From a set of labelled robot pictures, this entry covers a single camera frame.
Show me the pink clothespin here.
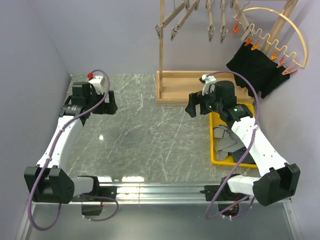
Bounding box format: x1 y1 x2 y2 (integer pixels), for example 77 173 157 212
282 62 298 76
276 54 287 69

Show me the black hanging underwear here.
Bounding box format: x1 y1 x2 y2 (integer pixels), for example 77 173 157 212
226 43 290 99

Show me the yellow plastic tray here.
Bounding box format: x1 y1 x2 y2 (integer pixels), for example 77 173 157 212
209 102 258 169

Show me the gold semicircle clip hanger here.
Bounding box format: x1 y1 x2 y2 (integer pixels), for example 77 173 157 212
233 0 308 69

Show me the striped navy underwear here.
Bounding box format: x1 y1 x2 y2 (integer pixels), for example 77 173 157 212
228 147 258 166

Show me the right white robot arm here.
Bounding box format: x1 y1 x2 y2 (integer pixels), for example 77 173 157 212
185 77 301 206

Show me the wooden drying rack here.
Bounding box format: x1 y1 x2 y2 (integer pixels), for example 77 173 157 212
156 0 294 106

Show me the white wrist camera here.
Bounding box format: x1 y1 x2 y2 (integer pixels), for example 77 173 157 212
87 73 106 94
199 74 217 96

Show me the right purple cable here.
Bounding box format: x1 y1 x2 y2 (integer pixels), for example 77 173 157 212
204 70 261 220

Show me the orange clothespin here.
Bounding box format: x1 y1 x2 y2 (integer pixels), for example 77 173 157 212
251 37 263 51
244 37 254 46
270 47 281 61
232 21 241 35

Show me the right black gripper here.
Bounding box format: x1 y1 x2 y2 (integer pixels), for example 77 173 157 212
185 85 223 118

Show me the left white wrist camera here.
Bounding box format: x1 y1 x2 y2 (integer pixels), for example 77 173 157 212
87 73 106 94

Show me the aluminium mounting rail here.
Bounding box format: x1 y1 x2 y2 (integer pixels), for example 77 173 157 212
17 182 302 240

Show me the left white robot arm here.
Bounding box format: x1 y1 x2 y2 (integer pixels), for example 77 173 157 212
24 81 118 204

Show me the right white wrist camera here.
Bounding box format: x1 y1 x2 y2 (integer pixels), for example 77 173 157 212
199 74 217 96

